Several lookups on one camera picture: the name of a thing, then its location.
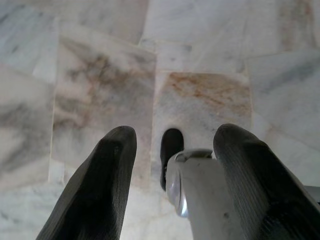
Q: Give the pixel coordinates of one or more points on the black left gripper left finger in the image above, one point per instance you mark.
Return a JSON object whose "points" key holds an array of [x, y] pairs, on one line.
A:
{"points": [[100, 185]]}

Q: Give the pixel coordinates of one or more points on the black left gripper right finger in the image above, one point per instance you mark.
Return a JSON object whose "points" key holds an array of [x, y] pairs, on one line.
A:
{"points": [[260, 185]]}

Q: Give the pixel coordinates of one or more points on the black robot left foot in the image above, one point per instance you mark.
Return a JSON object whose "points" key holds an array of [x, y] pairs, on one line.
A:
{"points": [[171, 145]]}

